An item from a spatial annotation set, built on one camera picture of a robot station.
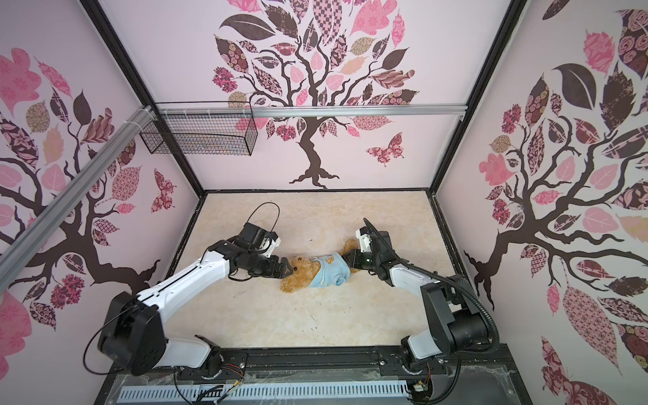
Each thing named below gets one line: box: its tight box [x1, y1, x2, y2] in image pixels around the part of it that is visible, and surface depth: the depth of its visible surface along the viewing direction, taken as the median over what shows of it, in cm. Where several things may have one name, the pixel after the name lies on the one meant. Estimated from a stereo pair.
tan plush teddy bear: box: [280, 237, 361, 294], surface depth 85 cm
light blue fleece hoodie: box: [308, 253, 351, 289], surface depth 85 cm
